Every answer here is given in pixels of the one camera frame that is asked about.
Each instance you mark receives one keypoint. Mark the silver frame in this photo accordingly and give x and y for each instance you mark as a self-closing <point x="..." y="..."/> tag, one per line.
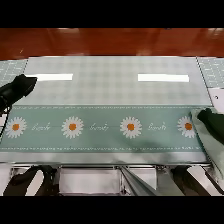
<point x="141" y="187"/>

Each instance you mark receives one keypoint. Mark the pale grey garment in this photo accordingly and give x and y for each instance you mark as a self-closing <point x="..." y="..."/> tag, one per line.
<point x="210" y="150"/>

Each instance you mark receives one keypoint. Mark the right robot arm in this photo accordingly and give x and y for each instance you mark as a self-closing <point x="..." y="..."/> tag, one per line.
<point x="213" y="122"/>

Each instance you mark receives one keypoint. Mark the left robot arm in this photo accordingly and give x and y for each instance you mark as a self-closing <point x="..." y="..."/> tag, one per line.
<point x="19" y="87"/>

